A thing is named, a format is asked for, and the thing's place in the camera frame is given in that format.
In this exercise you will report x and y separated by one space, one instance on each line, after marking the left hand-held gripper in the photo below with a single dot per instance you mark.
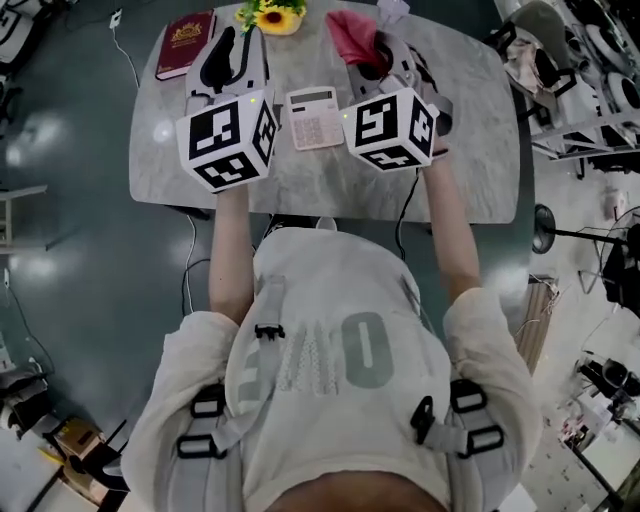
225 140

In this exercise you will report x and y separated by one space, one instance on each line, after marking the bundle of wooden slats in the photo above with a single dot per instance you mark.
535 320

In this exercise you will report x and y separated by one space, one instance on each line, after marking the white metal frame rack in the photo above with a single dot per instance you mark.
580 125

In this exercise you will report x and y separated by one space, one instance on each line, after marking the person's right forearm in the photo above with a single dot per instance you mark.
452 235

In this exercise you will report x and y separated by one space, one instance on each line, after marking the thin wrist band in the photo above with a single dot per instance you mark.
441 154

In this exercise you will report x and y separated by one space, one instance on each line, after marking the person's white shoe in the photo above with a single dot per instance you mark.
327 223

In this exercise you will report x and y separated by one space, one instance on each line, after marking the dark red hardcover book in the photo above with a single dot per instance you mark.
182 42

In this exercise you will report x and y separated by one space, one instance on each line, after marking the black standing fan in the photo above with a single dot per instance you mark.
545 230

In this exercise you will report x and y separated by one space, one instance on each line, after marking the pink calculator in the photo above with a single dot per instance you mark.
315 125

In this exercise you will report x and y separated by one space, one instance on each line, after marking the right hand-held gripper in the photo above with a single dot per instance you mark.
385 130

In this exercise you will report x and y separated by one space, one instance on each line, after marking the person's left forearm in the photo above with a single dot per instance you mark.
230 260

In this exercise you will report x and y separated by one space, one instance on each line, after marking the person's white printed shirt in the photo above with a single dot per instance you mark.
325 400

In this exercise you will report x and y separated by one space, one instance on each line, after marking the brown cardboard box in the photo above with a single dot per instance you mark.
75 437

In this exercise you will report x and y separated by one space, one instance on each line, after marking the sunflower bouquet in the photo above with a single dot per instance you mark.
272 17

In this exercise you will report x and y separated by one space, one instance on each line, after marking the pink cloth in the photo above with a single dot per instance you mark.
355 37

